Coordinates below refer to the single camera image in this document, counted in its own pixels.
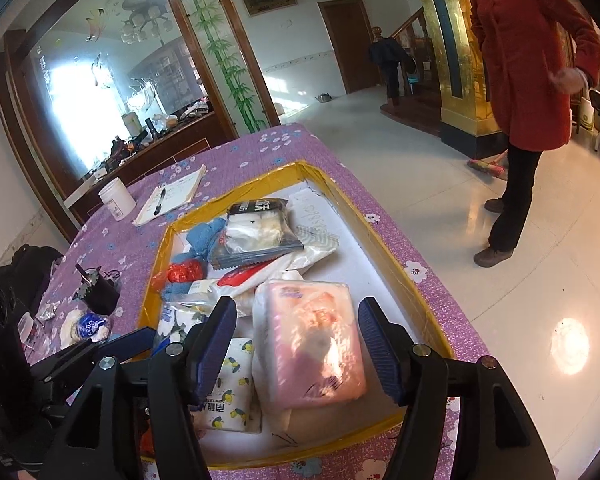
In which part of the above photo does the red plastic bag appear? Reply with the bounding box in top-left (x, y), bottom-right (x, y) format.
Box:
top-left (155, 260), bottom-right (203, 288)

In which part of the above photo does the lemon print tissue pack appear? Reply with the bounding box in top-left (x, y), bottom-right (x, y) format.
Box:
top-left (192, 337), bottom-right (263, 433)

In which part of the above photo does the framed wall picture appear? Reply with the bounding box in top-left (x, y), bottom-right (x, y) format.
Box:
top-left (240, 0), bottom-right (298, 17)

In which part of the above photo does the black electric motor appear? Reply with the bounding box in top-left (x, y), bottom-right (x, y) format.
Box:
top-left (75, 264), bottom-right (122, 316)

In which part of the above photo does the person in dark clothes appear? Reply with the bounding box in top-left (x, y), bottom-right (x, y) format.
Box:
top-left (369, 25), bottom-right (411, 107)

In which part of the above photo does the red broom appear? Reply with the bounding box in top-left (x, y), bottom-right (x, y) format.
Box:
top-left (467, 147), bottom-right (511, 181)

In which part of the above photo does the wooden framed glass partition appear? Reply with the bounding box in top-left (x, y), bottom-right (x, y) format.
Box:
top-left (0, 0), bottom-right (241, 241)

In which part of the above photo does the clear plastic cup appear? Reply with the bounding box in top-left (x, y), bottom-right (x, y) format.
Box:
top-left (15, 311), bottom-right (35, 348)

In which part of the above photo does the white dark print pack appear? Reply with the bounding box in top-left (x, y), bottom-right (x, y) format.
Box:
top-left (152, 300), bottom-right (216, 358)

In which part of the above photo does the striped white pack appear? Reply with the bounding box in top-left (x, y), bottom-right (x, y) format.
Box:
top-left (280, 222), bottom-right (339, 276)

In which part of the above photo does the clear snack bag black top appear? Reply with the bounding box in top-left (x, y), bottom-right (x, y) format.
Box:
top-left (210, 197), bottom-right (306, 268)

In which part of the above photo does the blue cloth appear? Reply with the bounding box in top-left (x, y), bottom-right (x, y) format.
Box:
top-left (167, 220), bottom-right (231, 301)

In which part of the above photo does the purple floral tablecloth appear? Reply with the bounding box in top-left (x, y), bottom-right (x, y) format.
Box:
top-left (22, 122), bottom-right (491, 480)

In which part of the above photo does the pink tissue pack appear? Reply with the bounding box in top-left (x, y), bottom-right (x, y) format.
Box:
top-left (252, 279), bottom-right (368, 407)

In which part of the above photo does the bamboo painted glass panel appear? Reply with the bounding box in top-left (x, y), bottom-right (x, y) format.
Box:
top-left (162, 0), bottom-right (281, 136)

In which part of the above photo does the blue white round pack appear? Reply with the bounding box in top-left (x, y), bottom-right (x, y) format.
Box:
top-left (60, 309), bottom-right (113, 347)

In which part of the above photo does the counter clutter pile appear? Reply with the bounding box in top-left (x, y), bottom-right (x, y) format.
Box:
top-left (82, 100), bottom-right (216, 181)

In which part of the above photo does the yellow rimmed cardboard box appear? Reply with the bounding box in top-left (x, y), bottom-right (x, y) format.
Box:
top-left (137, 160), bottom-right (453, 471)

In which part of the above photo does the white notepad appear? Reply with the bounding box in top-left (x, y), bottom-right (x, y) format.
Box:
top-left (131, 164), bottom-right (208, 227)

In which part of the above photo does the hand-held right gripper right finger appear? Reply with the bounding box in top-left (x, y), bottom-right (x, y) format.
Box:
top-left (357, 296), bottom-right (552, 480)

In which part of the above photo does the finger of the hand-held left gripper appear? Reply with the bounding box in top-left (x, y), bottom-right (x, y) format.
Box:
top-left (96, 326), bottom-right (157, 364)
top-left (29, 338), bottom-right (102, 387)

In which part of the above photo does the brown wooden door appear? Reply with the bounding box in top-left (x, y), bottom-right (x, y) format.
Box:
top-left (317, 0), bottom-right (383, 95)

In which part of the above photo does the white red label tissue pack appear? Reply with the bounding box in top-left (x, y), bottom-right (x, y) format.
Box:
top-left (215, 250), bottom-right (311, 316)

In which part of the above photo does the gold pillar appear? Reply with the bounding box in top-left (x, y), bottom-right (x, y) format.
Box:
top-left (405, 0), bottom-right (511, 161)

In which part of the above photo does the white cup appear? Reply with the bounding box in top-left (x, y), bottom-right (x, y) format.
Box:
top-left (98, 178), bottom-right (137, 221)

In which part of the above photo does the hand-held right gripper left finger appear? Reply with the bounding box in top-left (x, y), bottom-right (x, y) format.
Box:
top-left (39, 296), bottom-right (238, 480)

